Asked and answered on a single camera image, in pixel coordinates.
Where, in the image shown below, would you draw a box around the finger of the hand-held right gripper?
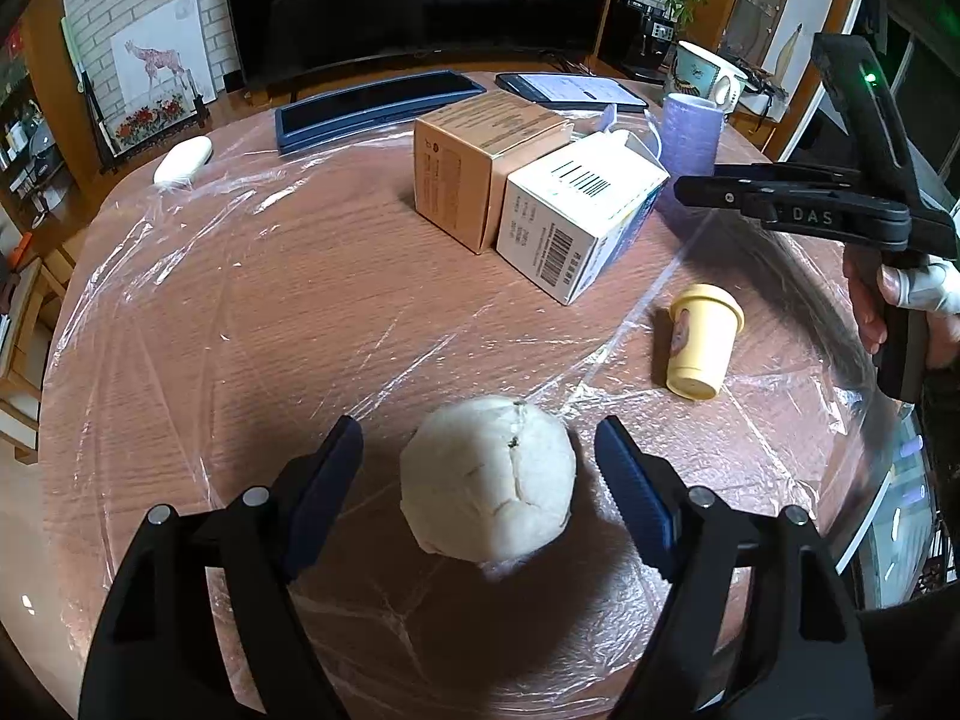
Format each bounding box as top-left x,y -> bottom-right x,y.
712,163 -> 863,196
673,175 -> 785,212

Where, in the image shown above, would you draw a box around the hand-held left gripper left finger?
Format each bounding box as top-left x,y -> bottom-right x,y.
79,414 -> 366,720

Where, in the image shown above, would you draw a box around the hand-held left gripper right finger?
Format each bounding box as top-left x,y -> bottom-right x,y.
595,414 -> 878,720

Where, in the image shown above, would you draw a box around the purple mug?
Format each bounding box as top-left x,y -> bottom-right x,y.
658,92 -> 728,179

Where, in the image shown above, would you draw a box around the white round ball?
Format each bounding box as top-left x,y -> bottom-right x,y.
399,395 -> 578,563

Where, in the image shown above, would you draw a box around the person's right forearm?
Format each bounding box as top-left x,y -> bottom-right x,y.
926,311 -> 960,391

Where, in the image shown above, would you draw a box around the person's right hand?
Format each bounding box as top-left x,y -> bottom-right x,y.
841,246 -> 960,355

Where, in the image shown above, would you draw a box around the blue butterfly mug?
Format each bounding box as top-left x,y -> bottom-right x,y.
664,41 -> 749,113

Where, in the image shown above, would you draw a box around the small yellow cup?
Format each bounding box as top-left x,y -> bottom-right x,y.
666,283 -> 745,400

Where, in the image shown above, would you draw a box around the white and blue barcode box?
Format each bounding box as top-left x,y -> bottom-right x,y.
496,131 -> 671,306

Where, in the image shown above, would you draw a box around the glass display cabinet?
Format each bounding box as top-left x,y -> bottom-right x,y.
724,0 -> 803,65

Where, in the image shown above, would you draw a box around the clear plastic wrap sheet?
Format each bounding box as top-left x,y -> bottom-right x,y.
45,67 -> 901,720

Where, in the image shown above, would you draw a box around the black coffee machine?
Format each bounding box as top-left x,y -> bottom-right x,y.
600,0 -> 680,80

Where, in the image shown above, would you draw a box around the black smartphone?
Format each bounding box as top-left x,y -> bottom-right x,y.
495,73 -> 650,113

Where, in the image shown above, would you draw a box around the brown cardboard box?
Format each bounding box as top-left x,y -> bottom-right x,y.
414,94 -> 577,254

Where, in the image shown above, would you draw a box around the person's dark clothing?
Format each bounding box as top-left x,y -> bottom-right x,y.
855,600 -> 960,720

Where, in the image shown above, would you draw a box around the tablet in blue case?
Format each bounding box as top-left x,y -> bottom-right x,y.
274,70 -> 486,157

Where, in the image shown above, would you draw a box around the black flat television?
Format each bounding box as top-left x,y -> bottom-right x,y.
219,0 -> 625,91

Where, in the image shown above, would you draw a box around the white remote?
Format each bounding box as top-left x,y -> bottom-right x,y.
153,136 -> 215,185

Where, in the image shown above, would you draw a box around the framed red flower picture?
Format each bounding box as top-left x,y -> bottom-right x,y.
105,90 -> 207,166

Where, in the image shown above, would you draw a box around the wooden shelf with bottles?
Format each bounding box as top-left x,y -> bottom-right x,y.
0,15 -> 76,241

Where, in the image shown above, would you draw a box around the giraffe drawing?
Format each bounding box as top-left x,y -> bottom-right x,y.
111,0 -> 218,110

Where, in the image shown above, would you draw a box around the white charger cable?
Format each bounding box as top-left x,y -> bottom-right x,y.
570,103 -> 665,162

